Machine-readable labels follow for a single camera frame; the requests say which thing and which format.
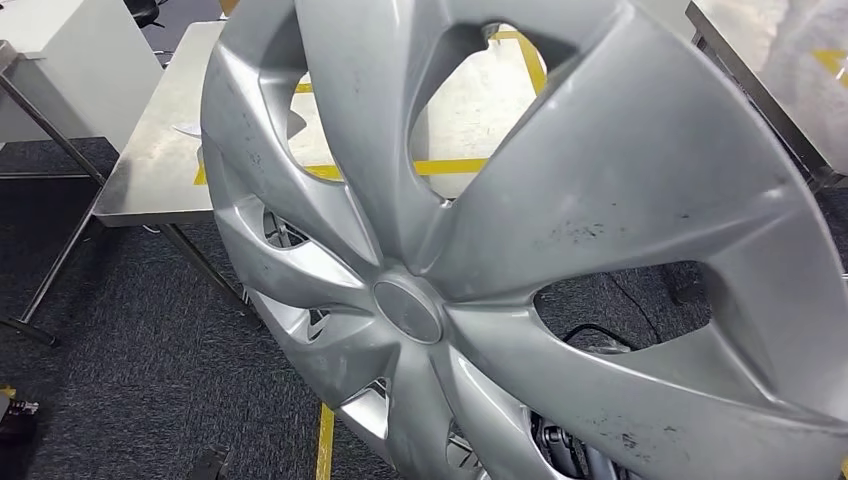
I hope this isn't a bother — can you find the silver plastic wheel cover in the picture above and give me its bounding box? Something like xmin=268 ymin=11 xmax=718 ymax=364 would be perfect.
xmin=200 ymin=0 xmax=848 ymax=480

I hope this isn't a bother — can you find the white plastic car part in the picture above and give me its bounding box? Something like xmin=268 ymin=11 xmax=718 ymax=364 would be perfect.
xmin=170 ymin=109 xmax=308 ymax=142

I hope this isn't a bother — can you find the steel workbench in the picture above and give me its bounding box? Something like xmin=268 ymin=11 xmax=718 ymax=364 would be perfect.
xmin=92 ymin=19 xmax=551 ymax=329
xmin=685 ymin=0 xmax=848 ymax=193
xmin=0 ymin=39 xmax=109 ymax=349

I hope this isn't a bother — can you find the yellow floor tape square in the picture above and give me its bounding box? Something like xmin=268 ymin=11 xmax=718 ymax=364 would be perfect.
xmin=314 ymin=402 xmax=337 ymax=480

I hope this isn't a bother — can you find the black round stool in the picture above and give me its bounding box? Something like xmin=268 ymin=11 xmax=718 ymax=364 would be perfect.
xmin=122 ymin=0 xmax=167 ymax=30

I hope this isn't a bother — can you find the white cabinet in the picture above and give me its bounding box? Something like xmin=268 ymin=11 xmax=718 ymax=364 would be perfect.
xmin=0 ymin=0 xmax=164 ymax=155

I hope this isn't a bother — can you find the black floor device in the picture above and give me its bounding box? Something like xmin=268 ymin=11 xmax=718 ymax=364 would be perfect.
xmin=0 ymin=386 xmax=41 ymax=444

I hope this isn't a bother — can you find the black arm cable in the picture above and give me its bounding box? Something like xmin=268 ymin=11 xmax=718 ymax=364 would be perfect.
xmin=561 ymin=323 xmax=639 ymax=352

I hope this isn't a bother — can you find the black floor cable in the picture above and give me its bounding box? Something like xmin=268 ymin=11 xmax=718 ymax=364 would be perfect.
xmin=608 ymin=270 xmax=664 ymax=346

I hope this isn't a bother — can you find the black left camera bracket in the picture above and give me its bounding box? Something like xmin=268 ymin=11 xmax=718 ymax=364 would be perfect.
xmin=188 ymin=443 xmax=231 ymax=480

